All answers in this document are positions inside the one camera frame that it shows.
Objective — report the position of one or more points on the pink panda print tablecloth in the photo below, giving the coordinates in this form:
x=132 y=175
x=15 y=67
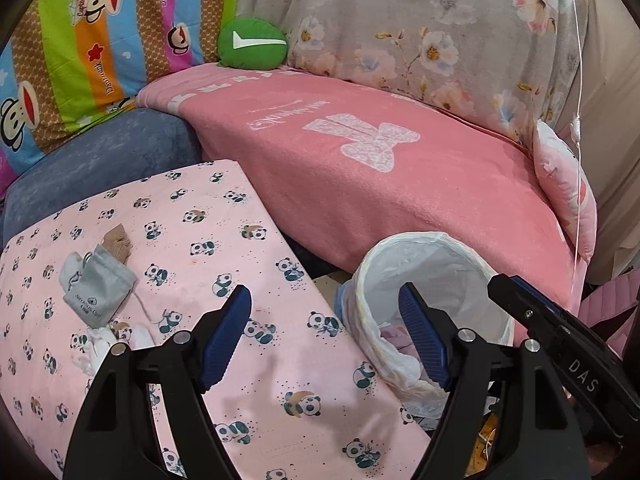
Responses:
x=270 y=300

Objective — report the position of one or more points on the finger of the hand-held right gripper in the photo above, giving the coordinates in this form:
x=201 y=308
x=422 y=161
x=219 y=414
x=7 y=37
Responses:
x=525 y=305

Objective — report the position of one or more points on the pink quilted bag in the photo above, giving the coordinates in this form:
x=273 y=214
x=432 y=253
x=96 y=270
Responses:
x=615 y=310

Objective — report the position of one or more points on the blue sofa cushion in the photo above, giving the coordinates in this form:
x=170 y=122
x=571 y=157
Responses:
x=100 y=155

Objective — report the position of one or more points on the grey floral blanket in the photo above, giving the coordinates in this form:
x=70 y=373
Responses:
x=410 y=30

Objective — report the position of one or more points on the small pink pillow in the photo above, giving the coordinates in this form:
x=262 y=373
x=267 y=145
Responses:
x=565 y=185

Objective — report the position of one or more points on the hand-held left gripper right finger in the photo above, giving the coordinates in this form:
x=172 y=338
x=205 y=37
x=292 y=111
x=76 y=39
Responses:
x=422 y=340

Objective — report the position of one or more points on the colourful monkey print pillow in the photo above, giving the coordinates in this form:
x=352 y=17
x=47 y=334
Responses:
x=100 y=35

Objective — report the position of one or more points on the pink blanket with bow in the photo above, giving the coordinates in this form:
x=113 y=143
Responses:
x=400 y=200

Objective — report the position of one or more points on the white lined trash bin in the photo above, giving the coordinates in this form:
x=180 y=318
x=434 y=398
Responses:
x=450 y=265

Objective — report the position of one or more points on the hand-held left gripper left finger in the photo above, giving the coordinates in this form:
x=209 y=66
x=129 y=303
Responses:
x=225 y=335

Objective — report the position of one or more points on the small brown fabric piece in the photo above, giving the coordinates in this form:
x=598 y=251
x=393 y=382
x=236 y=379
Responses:
x=117 y=245

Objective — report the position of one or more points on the green cushion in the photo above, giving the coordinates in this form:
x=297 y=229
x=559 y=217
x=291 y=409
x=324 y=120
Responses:
x=250 y=42

